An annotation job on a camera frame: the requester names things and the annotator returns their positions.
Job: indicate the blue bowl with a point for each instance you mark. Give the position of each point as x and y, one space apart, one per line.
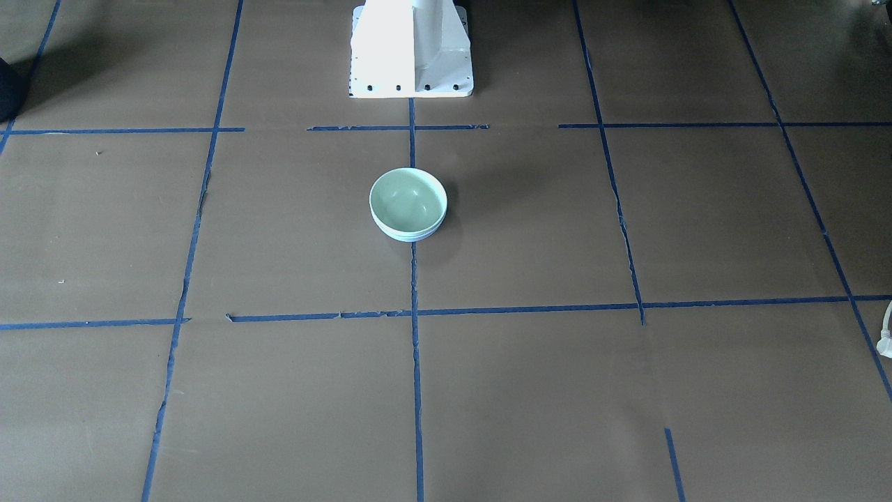
408 236

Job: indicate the white camera pole with base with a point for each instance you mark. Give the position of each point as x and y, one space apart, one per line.
410 49

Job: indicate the green bowl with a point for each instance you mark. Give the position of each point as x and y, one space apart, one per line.
408 199

